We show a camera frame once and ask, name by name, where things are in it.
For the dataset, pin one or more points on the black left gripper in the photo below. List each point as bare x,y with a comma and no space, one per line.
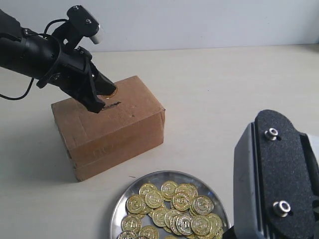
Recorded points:
61,65

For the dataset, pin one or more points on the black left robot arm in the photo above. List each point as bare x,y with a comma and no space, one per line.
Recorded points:
18,47

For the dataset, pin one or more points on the brown cardboard slot box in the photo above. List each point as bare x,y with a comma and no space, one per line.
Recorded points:
131,123

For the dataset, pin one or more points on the gold coin centre low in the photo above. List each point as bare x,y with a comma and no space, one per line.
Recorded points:
158,216

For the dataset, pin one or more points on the round steel plate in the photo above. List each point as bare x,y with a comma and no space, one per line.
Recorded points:
158,178

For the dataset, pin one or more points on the gold coin bottom edge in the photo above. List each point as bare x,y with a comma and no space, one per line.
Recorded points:
127,234

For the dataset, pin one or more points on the shiny gold coin front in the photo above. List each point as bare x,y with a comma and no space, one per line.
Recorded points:
183,224

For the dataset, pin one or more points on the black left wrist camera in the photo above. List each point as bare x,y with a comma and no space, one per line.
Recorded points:
80,23

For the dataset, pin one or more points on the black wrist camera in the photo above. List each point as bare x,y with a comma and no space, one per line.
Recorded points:
80,23
275,181

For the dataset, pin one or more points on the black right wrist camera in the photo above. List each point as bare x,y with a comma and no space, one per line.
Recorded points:
275,181

